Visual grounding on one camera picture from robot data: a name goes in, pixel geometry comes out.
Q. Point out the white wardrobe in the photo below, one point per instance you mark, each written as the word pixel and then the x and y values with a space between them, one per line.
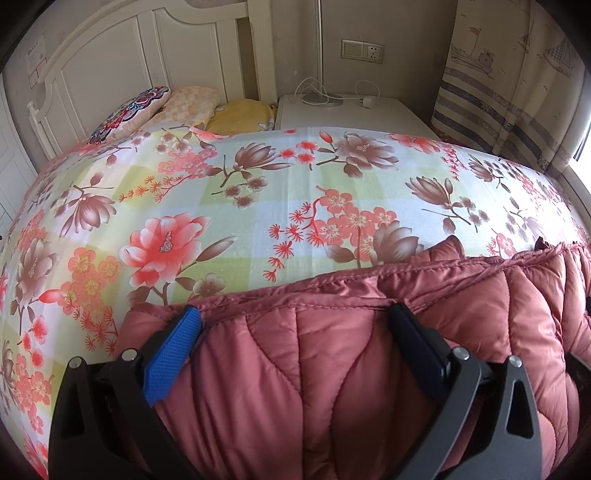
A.
pixel 10 175

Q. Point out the white wooden headboard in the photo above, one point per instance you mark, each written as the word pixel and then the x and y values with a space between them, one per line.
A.
pixel 138 55

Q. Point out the white nightstand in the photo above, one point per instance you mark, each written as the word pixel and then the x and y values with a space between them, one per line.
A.
pixel 360 117

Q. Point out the yellow pillow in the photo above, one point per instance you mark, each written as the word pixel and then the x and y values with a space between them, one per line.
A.
pixel 244 115

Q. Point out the patterned round-print pillow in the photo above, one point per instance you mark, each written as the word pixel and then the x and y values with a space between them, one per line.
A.
pixel 129 113

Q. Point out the wall socket panel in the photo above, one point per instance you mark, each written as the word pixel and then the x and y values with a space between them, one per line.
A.
pixel 363 51

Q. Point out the wall light switch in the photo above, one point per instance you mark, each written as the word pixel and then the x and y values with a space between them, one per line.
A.
pixel 36 79

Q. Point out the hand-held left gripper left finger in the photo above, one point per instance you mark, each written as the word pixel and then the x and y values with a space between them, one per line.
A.
pixel 171 350

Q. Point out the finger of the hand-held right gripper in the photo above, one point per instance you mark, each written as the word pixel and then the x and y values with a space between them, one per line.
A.
pixel 540 243

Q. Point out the paper wall note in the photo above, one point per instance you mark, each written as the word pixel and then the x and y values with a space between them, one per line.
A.
pixel 37 53

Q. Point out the peach checked pillow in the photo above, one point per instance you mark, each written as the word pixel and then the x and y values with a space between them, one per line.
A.
pixel 191 104

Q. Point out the pink quilted jacket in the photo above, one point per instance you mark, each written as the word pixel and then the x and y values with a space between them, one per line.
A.
pixel 323 369

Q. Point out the white pole lamp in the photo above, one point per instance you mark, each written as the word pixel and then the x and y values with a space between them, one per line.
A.
pixel 319 55

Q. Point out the white charger plug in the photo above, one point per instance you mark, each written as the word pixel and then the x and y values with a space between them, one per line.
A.
pixel 368 101

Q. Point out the floral bed sheet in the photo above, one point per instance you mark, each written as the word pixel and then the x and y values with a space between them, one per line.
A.
pixel 277 184

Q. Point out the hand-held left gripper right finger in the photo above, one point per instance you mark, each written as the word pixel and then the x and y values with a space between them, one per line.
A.
pixel 418 346

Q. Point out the ship print curtain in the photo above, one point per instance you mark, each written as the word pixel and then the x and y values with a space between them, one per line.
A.
pixel 517 78

